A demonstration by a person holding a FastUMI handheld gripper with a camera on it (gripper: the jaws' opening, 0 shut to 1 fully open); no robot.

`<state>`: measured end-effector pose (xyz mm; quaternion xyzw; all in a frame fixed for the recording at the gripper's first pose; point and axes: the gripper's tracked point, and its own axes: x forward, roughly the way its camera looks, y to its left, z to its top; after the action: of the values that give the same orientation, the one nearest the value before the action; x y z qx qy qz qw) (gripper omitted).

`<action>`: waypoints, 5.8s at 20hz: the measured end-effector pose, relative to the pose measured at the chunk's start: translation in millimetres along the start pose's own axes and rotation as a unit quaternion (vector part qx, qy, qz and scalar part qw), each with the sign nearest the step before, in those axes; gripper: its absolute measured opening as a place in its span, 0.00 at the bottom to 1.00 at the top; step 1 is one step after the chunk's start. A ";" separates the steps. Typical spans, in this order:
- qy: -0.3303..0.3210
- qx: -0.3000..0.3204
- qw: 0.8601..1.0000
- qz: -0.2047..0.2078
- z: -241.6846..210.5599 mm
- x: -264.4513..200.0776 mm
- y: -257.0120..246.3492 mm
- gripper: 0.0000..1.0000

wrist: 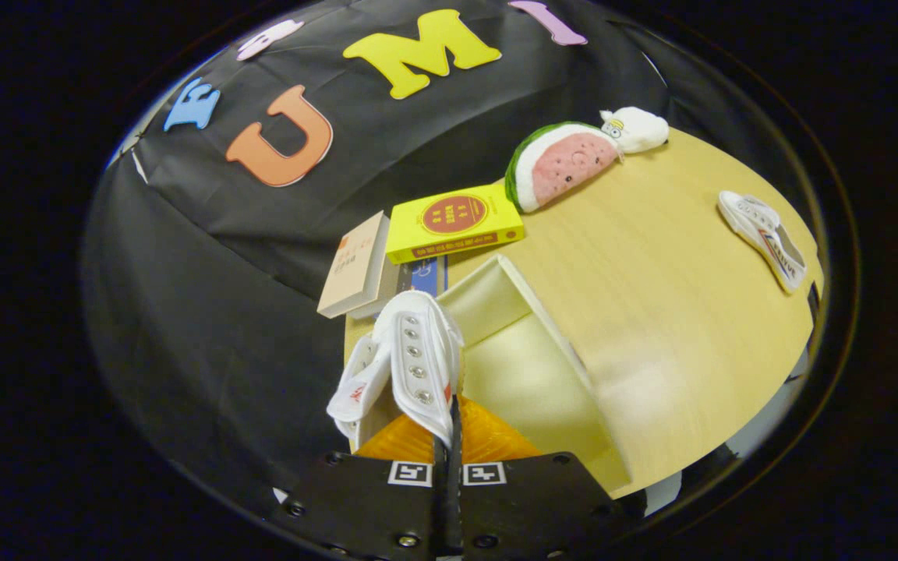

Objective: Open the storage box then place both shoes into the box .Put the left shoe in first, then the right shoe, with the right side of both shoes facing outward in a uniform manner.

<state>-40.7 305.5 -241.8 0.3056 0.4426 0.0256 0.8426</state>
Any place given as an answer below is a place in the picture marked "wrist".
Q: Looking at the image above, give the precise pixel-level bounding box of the beige book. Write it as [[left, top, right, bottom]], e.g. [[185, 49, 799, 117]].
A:
[[316, 210, 391, 319]]

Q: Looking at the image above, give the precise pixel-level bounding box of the white shoe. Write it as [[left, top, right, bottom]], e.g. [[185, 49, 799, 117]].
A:
[[327, 291, 465, 449], [718, 191, 808, 295]]

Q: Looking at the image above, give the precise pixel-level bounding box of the white plush toy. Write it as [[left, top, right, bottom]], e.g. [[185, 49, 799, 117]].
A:
[[599, 107, 670, 154]]

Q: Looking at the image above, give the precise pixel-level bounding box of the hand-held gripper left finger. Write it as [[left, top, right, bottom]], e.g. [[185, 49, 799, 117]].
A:
[[278, 425, 451, 561]]

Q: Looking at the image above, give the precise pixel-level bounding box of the yellow book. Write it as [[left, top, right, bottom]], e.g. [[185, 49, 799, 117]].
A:
[[385, 183, 525, 266]]

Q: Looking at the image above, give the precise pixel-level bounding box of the watermelon slice plush toy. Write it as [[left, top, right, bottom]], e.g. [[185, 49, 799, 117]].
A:
[[505, 121, 623, 213]]

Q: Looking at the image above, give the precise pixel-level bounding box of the cream storage box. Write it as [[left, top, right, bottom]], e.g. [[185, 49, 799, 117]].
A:
[[352, 255, 633, 493]]

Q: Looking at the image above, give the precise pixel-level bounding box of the blue book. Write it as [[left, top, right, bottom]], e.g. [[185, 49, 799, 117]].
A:
[[398, 256, 450, 298]]

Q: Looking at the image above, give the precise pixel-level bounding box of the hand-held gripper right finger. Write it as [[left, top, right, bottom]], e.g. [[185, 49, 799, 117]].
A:
[[451, 393, 638, 561]]

